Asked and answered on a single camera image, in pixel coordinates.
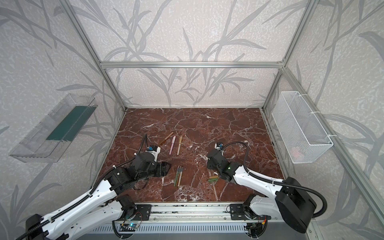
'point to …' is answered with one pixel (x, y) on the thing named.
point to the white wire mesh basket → (303, 138)
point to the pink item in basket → (296, 153)
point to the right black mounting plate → (237, 212)
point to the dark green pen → (176, 175)
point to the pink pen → (172, 144)
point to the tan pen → (179, 142)
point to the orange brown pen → (180, 171)
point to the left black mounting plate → (144, 210)
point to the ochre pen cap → (213, 177)
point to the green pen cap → (213, 180)
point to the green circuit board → (128, 227)
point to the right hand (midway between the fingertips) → (210, 154)
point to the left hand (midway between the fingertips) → (169, 161)
